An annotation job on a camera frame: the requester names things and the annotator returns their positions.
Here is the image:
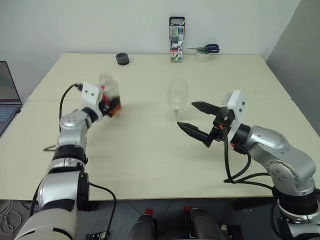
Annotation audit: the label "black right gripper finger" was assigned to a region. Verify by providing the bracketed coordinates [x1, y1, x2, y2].
[191, 100, 222, 117]
[176, 121, 214, 149]

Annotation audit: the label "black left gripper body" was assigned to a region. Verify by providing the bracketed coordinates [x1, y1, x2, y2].
[98, 95, 114, 118]

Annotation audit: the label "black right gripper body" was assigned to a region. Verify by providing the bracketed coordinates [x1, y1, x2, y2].
[211, 106, 237, 143]

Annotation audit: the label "clear plastic bottle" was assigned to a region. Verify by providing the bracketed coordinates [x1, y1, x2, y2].
[98, 72, 124, 119]

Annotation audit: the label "clear wine glass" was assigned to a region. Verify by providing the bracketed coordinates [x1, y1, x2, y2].
[167, 78, 189, 121]

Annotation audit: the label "black round lid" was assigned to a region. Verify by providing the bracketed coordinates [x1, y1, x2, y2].
[115, 52, 131, 67]

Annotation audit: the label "clear tape roll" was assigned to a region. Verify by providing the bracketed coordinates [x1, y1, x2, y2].
[195, 48, 214, 64]

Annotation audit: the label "marker pen pack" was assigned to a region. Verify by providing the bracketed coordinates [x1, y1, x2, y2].
[168, 16, 186, 64]

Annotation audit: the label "dark rounded shape red top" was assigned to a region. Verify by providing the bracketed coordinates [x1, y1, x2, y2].
[183, 205, 224, 240]
[127, 208, 159, 240]

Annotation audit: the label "grey laptop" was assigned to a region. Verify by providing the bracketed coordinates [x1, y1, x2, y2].
[0, 60, 23, 137]

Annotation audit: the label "grey partition panel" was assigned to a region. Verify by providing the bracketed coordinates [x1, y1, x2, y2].
[265, 0, 320, 139]

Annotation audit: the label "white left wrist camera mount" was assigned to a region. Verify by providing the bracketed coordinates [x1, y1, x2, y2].
[81, 81, 104, 120]

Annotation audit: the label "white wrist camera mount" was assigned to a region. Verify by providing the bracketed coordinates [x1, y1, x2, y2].
[220, 89, 248, 146]
[81, 81, 104, 120]

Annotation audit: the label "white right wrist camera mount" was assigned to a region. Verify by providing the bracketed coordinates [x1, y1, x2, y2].
[220, 89, 248, 146]

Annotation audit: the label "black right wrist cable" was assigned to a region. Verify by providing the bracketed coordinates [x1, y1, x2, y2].
[222, 122, 279, 199]

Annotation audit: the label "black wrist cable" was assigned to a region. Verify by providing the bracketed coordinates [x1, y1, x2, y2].
[59, 82, 84, 124]
[222, 122, 279, 199]

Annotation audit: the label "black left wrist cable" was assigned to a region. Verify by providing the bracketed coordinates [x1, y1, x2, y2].
[59, 82, 84, 124]

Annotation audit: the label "blue handled scissors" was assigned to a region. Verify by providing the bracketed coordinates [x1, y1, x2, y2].
[186, 43, 221, 54]

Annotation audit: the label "thin black trailing cable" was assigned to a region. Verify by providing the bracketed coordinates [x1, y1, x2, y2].
[88, 182, 118, 239]

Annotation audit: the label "white cable bundle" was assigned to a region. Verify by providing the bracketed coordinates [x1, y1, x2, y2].
[0, 199, 23, 240]

